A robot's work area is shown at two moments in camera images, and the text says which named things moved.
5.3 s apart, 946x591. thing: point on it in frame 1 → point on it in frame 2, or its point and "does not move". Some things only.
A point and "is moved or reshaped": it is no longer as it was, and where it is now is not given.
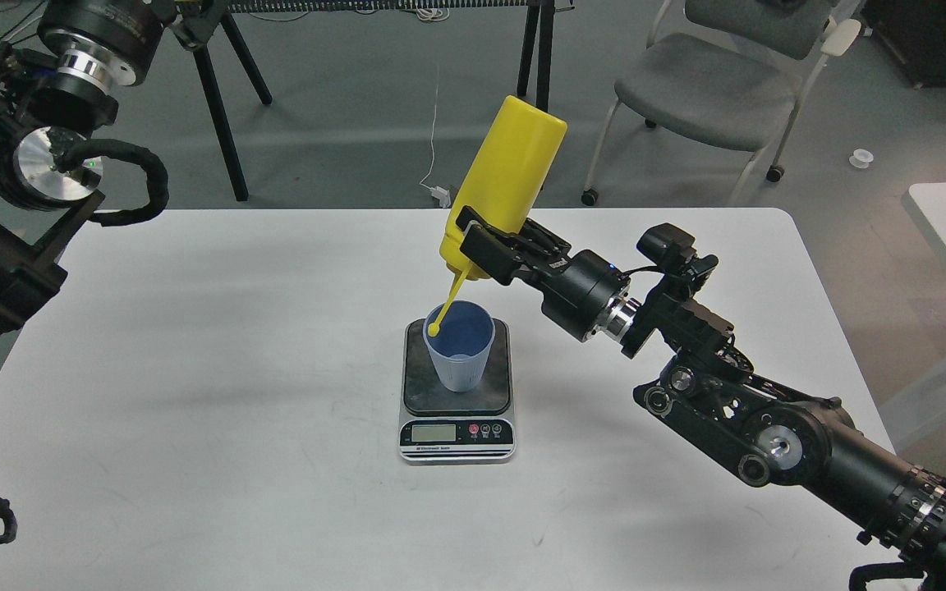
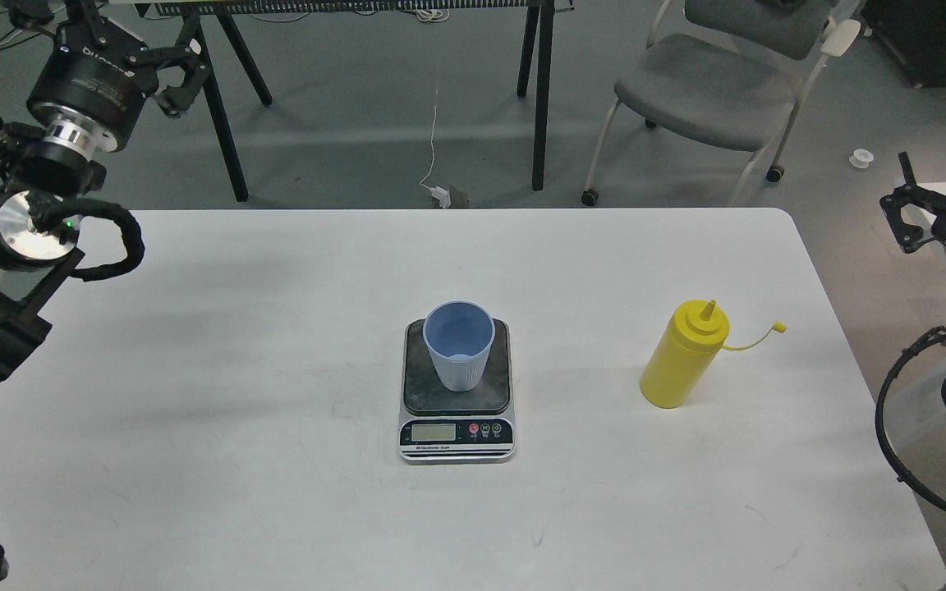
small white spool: x=861 y=158 does not move
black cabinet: x=939 y=42 does not move
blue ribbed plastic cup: x=461 y=350 does not move
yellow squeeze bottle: x=509 y=177 is moved or reshaped
